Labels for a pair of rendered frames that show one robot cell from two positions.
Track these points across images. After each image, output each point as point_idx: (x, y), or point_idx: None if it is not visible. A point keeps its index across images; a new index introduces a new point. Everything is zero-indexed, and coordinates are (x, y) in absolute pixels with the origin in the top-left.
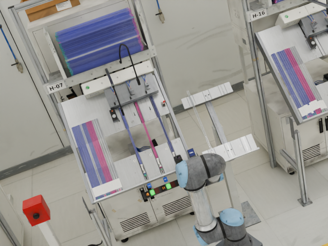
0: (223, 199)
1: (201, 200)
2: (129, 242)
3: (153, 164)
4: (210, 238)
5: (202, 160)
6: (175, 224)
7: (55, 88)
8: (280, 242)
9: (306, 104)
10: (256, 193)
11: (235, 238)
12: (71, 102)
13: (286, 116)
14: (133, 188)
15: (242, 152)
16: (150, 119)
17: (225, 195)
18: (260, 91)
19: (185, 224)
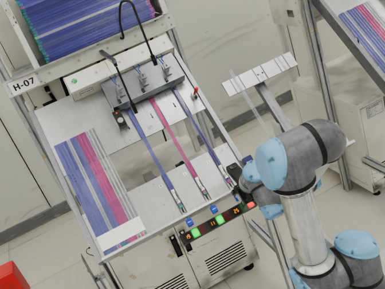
0: (288, 242)
1: (310, 214)
2: None
3: (192, 188)
4: (327, 288)
5: (309, 129)
6: (226, 287)
7: (22, 86)
8: None
9: None
10: (334, 227)
11: (368, 282)
12: (51, 109)
13: (367, 106)
14: (163, 229)
15: None
16: (176, 121)
17: (290, 236)
18: (323, 77)
19: (240, 285)
